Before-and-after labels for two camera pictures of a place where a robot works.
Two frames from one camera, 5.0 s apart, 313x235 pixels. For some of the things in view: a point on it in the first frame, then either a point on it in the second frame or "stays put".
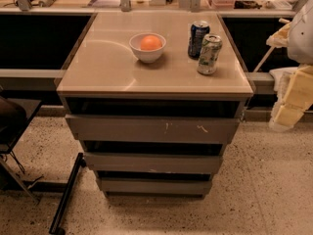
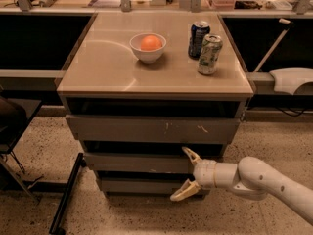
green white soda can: x=209 y=53 stays put
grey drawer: x=153 y=162 stays put
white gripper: x=301 y=38 to x=204 y=173
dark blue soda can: x=199 y=30 stays put
